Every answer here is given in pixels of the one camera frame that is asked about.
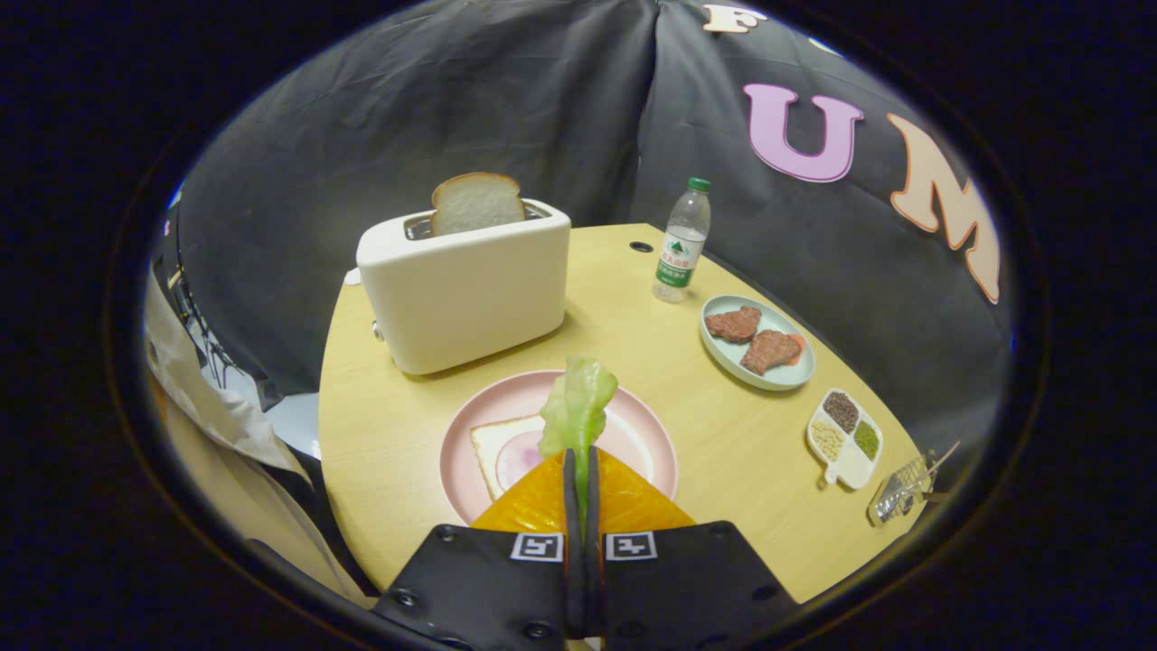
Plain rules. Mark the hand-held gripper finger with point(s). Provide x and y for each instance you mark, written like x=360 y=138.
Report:
x=593 y=561
x=571 y=542

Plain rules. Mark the green lettuce leaf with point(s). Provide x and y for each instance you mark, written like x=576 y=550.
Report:
x=578 y=407

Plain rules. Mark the toasted white bread slice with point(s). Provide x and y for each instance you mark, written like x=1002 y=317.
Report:
x=475 y=206

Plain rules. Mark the pink ham slice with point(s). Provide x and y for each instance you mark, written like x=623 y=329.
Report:
x=520 y=457

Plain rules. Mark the untoasted white bread slice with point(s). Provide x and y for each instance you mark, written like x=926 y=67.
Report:
x=488 y=448

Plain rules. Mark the pink round plate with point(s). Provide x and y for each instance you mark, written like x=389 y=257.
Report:
x=506 y=398

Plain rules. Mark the white toaster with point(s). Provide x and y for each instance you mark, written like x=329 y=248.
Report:
x=461 y=298

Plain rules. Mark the brown meat slice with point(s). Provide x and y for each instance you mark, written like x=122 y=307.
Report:
x=768 y=351
x=734 y=324

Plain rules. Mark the white divided seasoning dish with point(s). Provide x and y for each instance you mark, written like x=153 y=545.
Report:
x=850 y=466

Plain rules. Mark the small orange food piece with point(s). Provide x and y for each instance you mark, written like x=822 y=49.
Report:
x=797 y=344

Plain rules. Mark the pale green round plate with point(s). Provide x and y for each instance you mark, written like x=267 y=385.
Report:
x=770 y=318

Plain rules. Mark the clear patterned glass cup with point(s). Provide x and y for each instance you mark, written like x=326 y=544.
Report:
x=899 y=493

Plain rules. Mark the clear plastic water bottle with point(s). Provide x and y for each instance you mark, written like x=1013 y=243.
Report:
x=680 y=244

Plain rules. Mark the thin wooden stick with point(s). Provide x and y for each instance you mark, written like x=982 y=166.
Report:
x=945 y=451

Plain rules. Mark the white cloth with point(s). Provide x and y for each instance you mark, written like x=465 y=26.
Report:
x=208 y=398

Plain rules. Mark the black backdrop cloth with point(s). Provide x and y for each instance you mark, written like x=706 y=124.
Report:
x=407 y=108

